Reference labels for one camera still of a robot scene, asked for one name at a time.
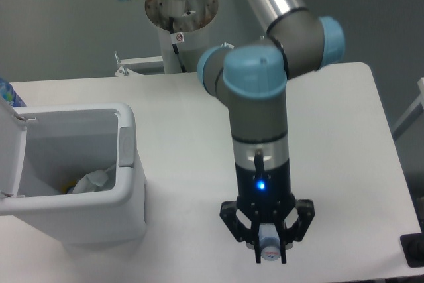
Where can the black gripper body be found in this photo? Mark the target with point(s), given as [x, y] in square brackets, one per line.
[269, 192]

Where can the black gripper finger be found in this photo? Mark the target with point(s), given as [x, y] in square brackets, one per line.
[228, 214]
[305, 215]

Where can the clear plastic water bottle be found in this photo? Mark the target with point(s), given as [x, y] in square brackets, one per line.
[269, 242]

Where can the clear plastic wrapper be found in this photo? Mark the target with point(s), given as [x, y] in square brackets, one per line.
[96, 181]

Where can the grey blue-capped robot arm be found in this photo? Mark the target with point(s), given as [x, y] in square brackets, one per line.
[251, 81]

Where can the yellow trash in can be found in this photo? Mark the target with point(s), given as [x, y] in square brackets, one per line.
[69, 187]

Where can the white plastic trash can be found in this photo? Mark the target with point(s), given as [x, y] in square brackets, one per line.
[43, 148]

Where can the black clamp on table edge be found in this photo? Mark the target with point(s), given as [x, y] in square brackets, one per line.
[412, 245]

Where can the blue patterned bottle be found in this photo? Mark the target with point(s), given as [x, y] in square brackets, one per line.
[10, 95]

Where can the white frame at right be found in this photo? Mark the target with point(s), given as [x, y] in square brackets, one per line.
[410, 115]

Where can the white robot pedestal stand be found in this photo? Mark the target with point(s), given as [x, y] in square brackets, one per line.
[183, 28]

